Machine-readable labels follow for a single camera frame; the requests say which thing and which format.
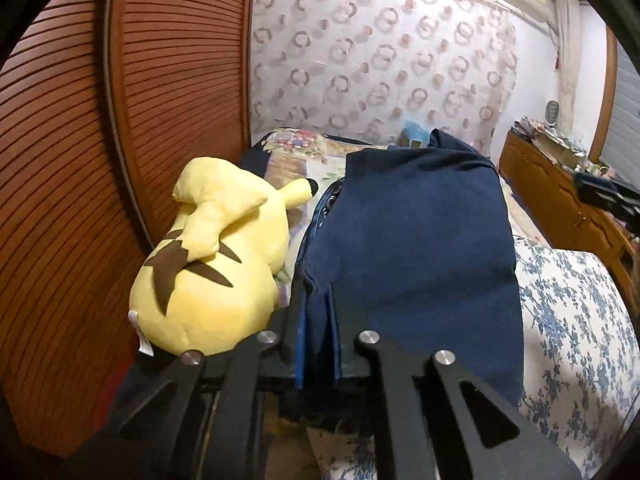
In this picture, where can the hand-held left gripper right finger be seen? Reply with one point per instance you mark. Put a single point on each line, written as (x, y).
(336, 350)

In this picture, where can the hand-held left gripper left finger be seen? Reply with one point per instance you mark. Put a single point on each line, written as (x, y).
(300, 355)

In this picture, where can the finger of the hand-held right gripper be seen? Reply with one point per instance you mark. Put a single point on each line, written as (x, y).
(595, 187)

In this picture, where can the navy printed t-shirt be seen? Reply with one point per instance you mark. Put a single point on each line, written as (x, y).
(415, 240)

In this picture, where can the cardboard box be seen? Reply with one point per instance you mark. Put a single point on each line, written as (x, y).
(567, 159)

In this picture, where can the long wooden cabinet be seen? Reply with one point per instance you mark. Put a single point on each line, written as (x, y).
(550, 195)

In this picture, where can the grey window blind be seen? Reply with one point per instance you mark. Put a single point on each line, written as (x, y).
(627, 120)

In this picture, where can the small white fan heater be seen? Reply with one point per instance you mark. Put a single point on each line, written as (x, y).
(551, 114)

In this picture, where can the yellow plush toy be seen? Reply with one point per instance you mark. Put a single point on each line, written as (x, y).
(215, 285)

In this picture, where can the floral bed with blanket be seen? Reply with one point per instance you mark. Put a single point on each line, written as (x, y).
(565, 320)

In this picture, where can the tied beige curtain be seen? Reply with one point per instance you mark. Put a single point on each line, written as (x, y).
(567, 60)

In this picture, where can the dark circle-patterned pillow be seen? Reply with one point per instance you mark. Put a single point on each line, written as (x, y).
(317, 210)

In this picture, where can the teal cloth bundle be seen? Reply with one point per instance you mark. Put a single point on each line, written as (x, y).
(412, 132)

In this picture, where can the sheer circle-patterned curtain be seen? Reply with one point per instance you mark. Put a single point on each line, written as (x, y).
(375, 60)

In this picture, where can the wooden louvered wardrobe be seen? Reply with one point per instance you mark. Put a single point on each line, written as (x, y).
(65, 185)

